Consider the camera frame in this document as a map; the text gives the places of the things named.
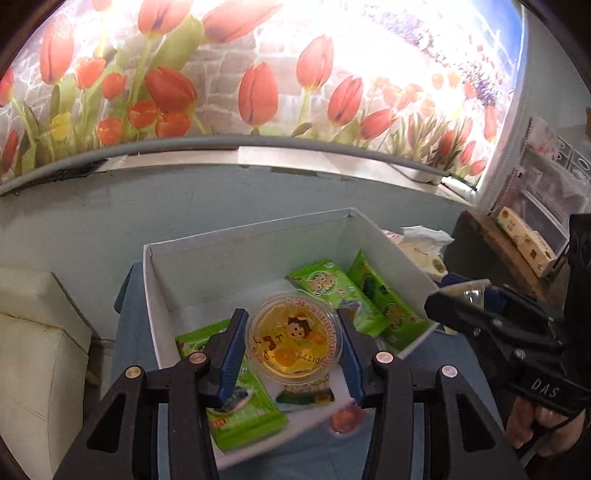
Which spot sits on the tulip poster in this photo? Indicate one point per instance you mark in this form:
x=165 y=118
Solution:
x=429 y=82

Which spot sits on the tissue pack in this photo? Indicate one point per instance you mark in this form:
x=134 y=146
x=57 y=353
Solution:
x=424 y=247

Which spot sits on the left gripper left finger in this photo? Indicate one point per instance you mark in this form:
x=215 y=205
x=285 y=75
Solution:
x=120 y=440

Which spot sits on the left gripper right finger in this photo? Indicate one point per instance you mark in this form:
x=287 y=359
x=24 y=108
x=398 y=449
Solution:
x=462 y=440

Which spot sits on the red jelly cup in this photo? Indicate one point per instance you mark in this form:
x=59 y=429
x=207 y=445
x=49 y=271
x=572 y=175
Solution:
x=347 y=420

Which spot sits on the blue tablecloth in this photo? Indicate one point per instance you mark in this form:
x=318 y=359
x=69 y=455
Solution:
x=305 y=449

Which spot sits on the yellow jelly cup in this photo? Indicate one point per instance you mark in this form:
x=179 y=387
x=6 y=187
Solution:
x=293 y=338

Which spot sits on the person's right hand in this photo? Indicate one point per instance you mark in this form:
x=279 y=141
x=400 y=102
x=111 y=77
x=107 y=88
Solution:
x=525 y=416

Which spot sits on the cream patterned carton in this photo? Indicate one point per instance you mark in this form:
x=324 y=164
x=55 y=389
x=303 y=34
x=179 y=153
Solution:
x=530 y=244

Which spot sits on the white leather sofa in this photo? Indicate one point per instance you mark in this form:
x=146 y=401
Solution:
x=44 y=358

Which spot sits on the white drawer organizer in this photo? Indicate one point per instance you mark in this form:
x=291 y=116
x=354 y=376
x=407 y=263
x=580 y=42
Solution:
x=550 y=184

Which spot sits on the green snack bag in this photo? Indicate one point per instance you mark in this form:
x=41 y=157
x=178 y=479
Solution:
x=249 y=414
x=326 y=281
x=405 y=324

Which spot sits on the olive yellow snack packet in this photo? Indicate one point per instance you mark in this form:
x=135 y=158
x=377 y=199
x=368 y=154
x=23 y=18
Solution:
x=314 y=393

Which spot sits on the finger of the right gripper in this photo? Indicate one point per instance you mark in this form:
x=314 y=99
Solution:
x=479 y=291
x=508 y=317

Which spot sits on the wooden side shelf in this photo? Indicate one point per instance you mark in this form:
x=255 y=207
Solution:
x=482 y=250

